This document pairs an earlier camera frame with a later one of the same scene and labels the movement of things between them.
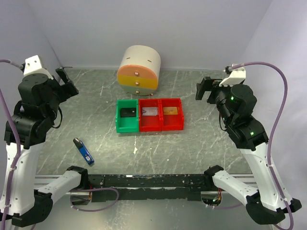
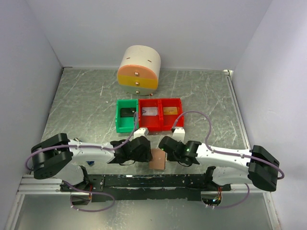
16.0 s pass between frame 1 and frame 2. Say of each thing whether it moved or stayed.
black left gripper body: moved
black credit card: stayed
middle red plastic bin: stayed
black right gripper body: moved
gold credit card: stayed
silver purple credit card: stayed
